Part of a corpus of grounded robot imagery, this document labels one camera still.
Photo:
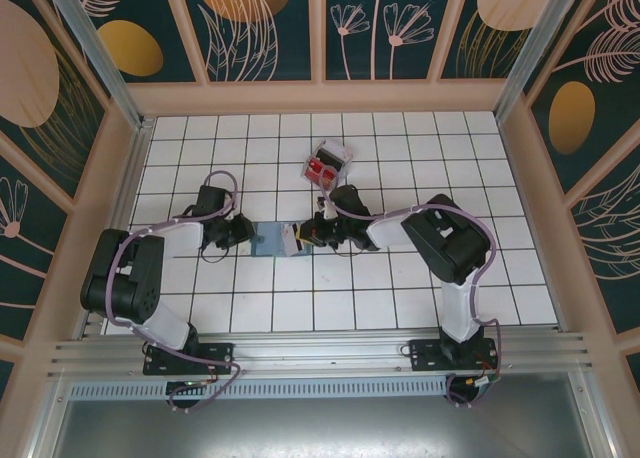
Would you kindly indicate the blue card holder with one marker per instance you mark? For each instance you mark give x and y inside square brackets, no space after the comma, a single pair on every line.
[267,238]

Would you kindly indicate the red and grey credit card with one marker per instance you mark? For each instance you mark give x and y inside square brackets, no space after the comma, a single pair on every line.
[289,240]
[316,168]

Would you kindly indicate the clear plastic card box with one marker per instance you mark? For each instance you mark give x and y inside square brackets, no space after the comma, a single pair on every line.
[347,160]

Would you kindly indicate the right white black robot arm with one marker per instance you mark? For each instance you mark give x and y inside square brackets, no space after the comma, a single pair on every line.
[460,303]

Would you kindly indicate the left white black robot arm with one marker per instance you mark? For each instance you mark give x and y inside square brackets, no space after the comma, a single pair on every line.
[175,235]

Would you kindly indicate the black card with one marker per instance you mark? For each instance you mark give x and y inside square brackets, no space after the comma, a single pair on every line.
[330,157]

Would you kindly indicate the white printed card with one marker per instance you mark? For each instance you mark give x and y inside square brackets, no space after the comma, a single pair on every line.
[339,147]

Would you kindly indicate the grey metal sheet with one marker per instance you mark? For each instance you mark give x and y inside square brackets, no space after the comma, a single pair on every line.
[320,428]

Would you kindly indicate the small green circuit board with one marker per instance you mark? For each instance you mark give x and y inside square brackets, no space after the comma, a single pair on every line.
[484,384]

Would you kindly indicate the aluminium side rail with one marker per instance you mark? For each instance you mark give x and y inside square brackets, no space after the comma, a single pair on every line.
[129,178]

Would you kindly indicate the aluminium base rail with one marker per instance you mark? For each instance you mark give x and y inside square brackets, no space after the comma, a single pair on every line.
[320,358]

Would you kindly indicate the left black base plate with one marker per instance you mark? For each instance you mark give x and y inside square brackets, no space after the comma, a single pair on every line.
[220,353]

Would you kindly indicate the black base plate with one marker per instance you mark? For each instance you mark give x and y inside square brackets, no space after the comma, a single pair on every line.
[425,353]
[220,353]

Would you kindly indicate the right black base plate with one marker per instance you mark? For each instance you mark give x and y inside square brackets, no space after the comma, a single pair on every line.
[425,353]

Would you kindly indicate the aluminium frame post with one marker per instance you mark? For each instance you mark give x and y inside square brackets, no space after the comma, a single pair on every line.
[95,53]
[530,53]

